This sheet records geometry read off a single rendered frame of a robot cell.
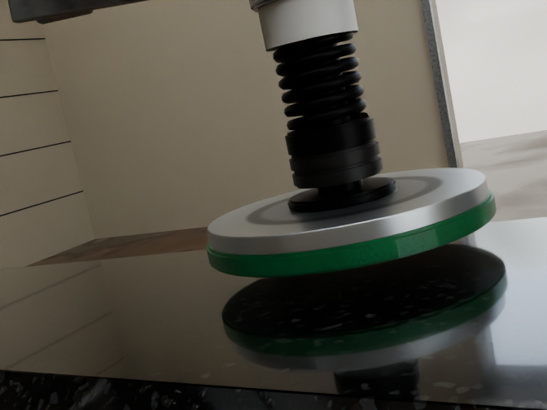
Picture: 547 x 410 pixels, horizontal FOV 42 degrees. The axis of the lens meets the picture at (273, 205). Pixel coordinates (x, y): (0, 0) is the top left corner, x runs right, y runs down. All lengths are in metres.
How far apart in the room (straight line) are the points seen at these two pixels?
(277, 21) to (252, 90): 5.40
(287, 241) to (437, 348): 0.14
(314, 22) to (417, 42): 4.85
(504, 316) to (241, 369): 0.14
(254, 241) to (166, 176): 6.07
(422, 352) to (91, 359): 0.21
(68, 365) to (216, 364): 0.11
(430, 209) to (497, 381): 0.17
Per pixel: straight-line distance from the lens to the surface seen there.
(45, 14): 0.63
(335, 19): 0.51
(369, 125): 0.52
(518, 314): 0.39
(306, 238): 0.45
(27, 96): 6.95
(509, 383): 0.31
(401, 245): 0.45
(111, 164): 6.91
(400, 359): 0.35
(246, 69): 5.93
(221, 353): 0.41
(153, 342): 0.46
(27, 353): 0.51
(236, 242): 0.48
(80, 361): 0.46
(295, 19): 0.51
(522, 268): 0.46
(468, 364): 0.34
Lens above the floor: 1.00
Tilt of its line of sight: 8 degrees down
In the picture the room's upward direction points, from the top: 12 degrees counter-clockwise
